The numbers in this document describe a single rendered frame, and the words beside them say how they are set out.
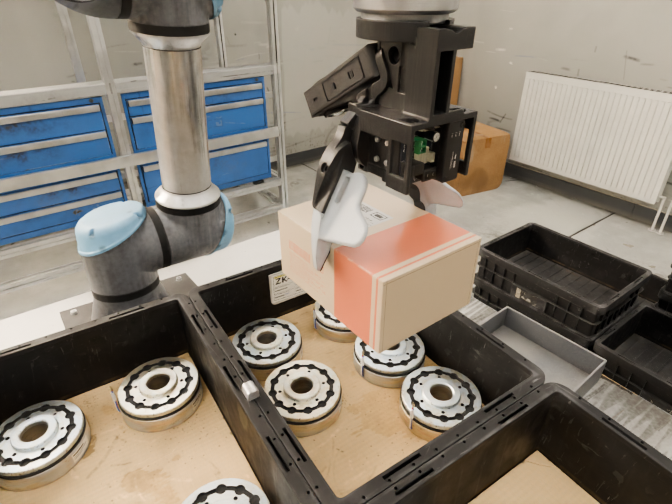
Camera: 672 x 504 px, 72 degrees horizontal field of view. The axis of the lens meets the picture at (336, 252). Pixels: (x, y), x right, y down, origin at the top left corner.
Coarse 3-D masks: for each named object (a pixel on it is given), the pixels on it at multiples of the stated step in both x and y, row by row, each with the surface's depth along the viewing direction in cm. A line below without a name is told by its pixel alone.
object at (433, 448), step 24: (216, 288) 68; (456, 312) 63; (216, 336) 58; (480, 336) 59; (240, 360) 55; (528, 360) 55; (528, 384) 51; (264, 408) 49; (504, 408) 49; (288, 432) 46; (456, 432) 46; (408, 456) 44; (432, 456) 44; (312, 480) 42; (384, 480) 42
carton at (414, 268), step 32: (384, 192) 50; (288, 224) 46; (384, 224) 44; (416, 224) 44; (448, 224) 44; (288, 256) 48; (352, 256) 39; (384, 256) 39; (416, 256) 39; (448, 256) 40; (320, 288) 44; (352, 288) 39; (384, 288) 36; (416, 288) 39; (448, 288) 42; (352, 320) 41; (384, 320) 38; (416, 320) 41
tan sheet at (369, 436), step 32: (288, 320) 77; (320, 352) 70; (352, 352) 70; (352, 384) 65; (352, 416) 60; (384, 416) 60; (320, 448) 56; (352, 448) 56; (384, 448) 56; (416, 448) 56; (352, 480) 52
